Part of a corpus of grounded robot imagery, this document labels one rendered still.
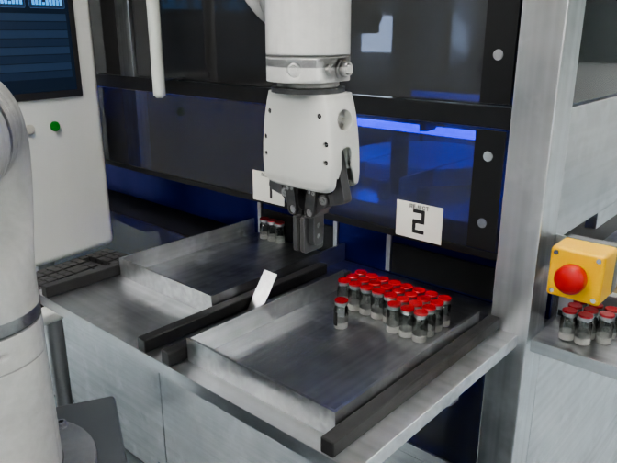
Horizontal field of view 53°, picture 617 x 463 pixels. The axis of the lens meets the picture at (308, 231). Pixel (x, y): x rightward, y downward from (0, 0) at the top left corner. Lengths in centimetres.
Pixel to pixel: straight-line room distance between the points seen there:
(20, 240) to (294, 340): 43
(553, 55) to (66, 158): 106
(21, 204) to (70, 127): 85
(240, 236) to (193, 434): 60
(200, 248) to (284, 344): 45
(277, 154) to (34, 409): 35
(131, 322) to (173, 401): 75
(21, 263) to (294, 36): 33
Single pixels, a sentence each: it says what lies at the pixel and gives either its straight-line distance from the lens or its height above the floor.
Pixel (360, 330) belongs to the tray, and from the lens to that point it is 95.
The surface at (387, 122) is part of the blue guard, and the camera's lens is 101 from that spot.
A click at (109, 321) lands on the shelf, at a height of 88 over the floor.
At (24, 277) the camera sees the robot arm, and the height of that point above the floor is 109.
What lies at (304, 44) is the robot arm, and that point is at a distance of 60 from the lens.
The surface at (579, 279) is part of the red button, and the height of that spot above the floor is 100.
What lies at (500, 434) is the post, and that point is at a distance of 108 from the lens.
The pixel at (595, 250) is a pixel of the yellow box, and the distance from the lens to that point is 92.
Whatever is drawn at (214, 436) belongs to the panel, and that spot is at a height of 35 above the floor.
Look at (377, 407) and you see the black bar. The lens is 74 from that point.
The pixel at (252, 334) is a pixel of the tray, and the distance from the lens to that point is 93.
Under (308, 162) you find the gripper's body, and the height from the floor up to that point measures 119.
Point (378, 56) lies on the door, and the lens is 103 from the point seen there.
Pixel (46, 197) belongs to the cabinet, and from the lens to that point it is 150.
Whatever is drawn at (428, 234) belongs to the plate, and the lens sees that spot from 100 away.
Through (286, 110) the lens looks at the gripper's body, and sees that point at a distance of 63.
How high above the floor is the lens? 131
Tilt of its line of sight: 18 degrees down
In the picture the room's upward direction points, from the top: straight up
